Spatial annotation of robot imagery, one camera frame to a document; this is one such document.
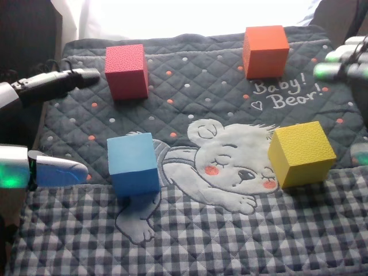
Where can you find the orange foam cube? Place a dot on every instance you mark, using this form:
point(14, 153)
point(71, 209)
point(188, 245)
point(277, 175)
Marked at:
point(264, 51)

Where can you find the blue foam cube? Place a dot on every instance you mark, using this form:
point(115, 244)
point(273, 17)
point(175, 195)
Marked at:
point(132, 161)

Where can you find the yellow foam cube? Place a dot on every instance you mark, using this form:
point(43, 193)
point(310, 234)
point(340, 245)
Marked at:
point(302, 155)

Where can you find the red foam cube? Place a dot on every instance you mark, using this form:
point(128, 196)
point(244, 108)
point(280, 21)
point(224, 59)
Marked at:
point(126, 72)

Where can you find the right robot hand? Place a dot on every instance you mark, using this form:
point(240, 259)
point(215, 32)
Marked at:
point(330, 70)

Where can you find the grey quilt with printed bear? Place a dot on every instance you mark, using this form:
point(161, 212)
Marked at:
point(201, 235)

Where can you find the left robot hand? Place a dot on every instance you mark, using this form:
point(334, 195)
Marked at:
point(43, 86)

